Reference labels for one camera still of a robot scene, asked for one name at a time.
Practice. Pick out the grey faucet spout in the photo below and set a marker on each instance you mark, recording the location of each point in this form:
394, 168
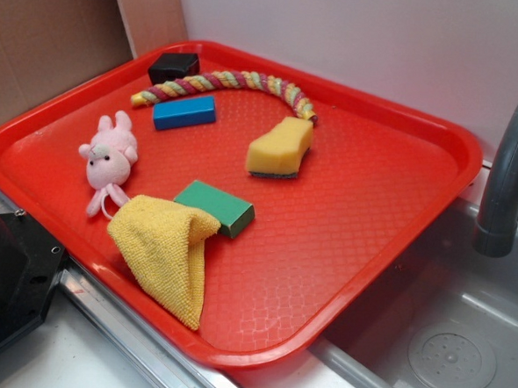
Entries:
497, 219

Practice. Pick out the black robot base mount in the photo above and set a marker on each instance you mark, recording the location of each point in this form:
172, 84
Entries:
31, 263

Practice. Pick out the multicolour braided rope toy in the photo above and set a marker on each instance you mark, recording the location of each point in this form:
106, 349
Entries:
290, 93

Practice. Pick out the brown cardboard panel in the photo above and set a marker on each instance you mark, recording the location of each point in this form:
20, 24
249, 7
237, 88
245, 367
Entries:
50, 46

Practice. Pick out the black block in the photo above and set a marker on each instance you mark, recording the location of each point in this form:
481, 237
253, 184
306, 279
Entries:
169, 67

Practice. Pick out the green rectangular block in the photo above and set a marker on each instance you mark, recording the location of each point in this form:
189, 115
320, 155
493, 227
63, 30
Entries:
233, 213

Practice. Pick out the silver metal rail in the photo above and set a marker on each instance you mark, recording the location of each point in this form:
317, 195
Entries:
91, 340

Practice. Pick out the grey plastic sink basin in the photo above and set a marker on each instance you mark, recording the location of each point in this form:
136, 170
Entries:
440, 316

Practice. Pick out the pink plush bunny toy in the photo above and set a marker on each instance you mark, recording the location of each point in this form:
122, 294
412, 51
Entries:
110, 156

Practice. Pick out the red plastic tray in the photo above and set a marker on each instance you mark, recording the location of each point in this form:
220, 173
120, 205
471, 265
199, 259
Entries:
375, 177

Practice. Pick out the yellow microfibre cloth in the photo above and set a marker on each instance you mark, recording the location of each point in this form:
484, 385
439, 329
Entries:
163, 243

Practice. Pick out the yellow sponge with green pad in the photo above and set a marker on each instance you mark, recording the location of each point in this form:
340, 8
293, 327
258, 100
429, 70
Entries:
279, 152

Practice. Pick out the blue rectangular block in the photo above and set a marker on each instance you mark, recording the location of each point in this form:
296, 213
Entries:
182, 113

